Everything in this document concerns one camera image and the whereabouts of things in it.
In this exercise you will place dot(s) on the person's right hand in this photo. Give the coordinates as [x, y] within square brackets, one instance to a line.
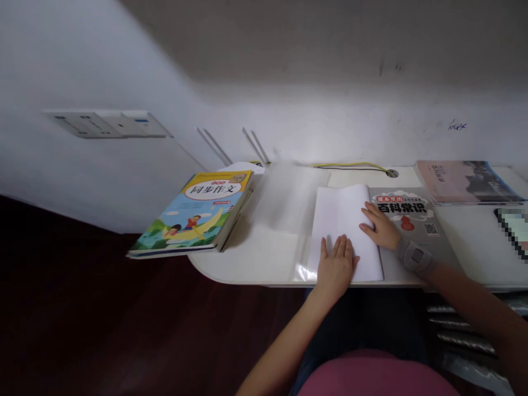
[383, 229]

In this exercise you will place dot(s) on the person's left hand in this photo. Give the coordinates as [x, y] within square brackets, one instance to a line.
[336, 264]

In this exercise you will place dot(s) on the grey book with white flap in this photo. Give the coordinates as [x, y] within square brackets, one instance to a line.
[342, 214]

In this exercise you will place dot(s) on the person's legs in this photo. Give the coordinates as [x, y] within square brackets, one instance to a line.
[371, 317]

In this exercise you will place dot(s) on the clear plastic book cover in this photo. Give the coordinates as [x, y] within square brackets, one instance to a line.
[288, 198]

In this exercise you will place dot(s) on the pink and blue cover book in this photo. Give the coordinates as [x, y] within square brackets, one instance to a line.
[462, 181]

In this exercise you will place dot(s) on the person's body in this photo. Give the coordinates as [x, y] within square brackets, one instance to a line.
[377, 375]

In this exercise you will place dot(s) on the black smartphone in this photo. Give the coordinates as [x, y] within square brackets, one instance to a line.
[513, 231]

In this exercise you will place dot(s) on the grey striped cloth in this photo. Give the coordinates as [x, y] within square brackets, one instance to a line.
[466, 334]

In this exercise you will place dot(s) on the white router with antennas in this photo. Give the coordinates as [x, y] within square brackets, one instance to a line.
[241, 165]

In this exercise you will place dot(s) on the colourful cartoon cover book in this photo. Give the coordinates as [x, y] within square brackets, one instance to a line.
[189, 214]

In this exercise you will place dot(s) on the white wall socket panel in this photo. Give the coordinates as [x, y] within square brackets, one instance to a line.
[111, 123]

